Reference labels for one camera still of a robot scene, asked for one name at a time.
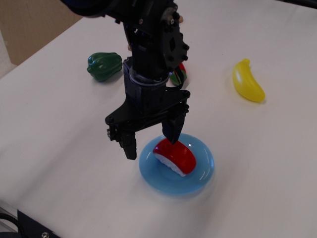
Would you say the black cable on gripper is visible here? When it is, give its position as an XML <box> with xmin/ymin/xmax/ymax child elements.
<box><xmin>164</xmin><ymin>64</ymin><xmax>187</xmax><ymax>90</ymax></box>

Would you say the green toy bell pepper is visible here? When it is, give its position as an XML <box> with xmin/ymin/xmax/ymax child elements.
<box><xmin>87</xmin><ymin>53</ymin><xmax>122</xmax><ymax>82</ymax></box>

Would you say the aluminium frame rail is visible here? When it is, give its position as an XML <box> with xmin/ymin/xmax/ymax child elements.
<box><xmin>0</xmin><ymin>200</ymin><xmax>18</xmax><ymax>232</ymax></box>

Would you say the red and white toy sushi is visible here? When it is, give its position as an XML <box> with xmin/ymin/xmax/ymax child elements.
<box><xmin>153</xmin><ymin>139</ymin><xmax>197</xmax><ymax>177</ymax></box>

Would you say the blue plastic plate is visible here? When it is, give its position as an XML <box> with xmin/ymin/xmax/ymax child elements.
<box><xmin>139</xmin><ymin>133</ymin><xmax>214</xmax><ymax>195</ymax></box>

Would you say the red and green toy chili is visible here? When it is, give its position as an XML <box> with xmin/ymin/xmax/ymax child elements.
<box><xmin>169</xmin><ymin>63</ymin><xmax>187</xmax><ymax>86</ymax></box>

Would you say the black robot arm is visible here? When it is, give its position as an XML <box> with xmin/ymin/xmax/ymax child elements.
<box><xmin>64</xmin><ymin>0</ymin><xmax>190</xmax><ymax>160</ymax></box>

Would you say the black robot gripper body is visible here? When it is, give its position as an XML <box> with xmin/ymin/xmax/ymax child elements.
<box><xmin>105</xmin><ymin>57</ymin><xmax>190</xmax><ymax>143</ymax></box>

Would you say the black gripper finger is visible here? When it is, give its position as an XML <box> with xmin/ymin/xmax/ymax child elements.
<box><xmin>120</xmin><ymin>132</ymin><xmax>137</xmax><ymax>160</ymax></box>
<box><xmin>161</xmin><ymin>115</ymin><xmax>185</xmax><ymax>144</ymax></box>

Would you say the yellow toy banana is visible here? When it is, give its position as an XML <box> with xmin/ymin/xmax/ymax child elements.
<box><xmin>232</xmin><ymin>59</ymin><xmax>265</xmax><ymax>103</ymax></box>

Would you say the wooden slotted spatula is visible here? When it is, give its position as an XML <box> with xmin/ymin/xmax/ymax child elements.
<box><xmin>127</xmin><ymin>15</ymin><xmax>184</xmax><ymax>51</ymax></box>

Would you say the black corner bracket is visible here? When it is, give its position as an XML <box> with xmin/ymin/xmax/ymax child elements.
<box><xmin>17</xmin><ymin>210</ymin><xmax>60</xmax><ymax>238</ymax></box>

